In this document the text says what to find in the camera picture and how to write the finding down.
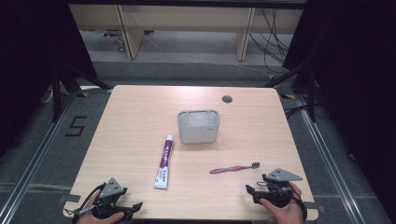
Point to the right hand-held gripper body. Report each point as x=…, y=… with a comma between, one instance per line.
x=278, y=189

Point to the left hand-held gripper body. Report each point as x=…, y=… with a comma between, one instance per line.
x=109, y=194

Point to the pink toothbrush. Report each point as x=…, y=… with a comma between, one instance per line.
x=232, y=169

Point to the purple and white toothpaste tube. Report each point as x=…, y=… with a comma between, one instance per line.
x=164, y=165

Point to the grey plastic holder box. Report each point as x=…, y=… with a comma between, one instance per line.
x=199, y=132

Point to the person's left hand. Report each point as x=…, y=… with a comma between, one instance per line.
x=99, y=220

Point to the person's right hand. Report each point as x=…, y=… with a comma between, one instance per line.
x=289, y=214

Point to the grey tape strip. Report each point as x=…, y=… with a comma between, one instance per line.
x=70, y=198
x=313, y=206

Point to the yellow and black tape piece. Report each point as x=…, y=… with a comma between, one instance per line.
x=288, y=96
x=83, y=94

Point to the black metal stand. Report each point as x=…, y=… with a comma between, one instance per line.
x=311, y=96
x=56, y=96

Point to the dark curtain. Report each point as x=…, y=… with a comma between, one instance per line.
x=28, y=62
x=358, y=77

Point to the light wooden desk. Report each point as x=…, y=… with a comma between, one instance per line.
x=186, y=18

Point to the metal floor rail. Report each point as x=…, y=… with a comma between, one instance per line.
x=34, y=161
x=330, y=161

